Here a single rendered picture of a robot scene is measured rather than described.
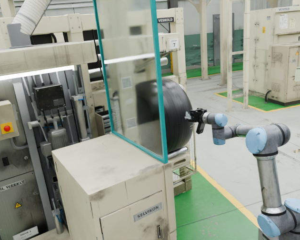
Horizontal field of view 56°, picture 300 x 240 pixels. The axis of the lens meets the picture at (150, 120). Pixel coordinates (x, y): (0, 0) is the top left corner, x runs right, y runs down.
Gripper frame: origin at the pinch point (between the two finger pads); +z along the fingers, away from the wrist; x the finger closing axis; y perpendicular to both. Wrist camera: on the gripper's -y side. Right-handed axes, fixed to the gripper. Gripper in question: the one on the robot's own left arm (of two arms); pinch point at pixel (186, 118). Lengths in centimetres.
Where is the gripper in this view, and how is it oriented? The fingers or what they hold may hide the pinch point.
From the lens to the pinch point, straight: 197.8
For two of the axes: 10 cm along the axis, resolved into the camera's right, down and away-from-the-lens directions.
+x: -8.3, 2.4, -4.9
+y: -1.6, -9.6, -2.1
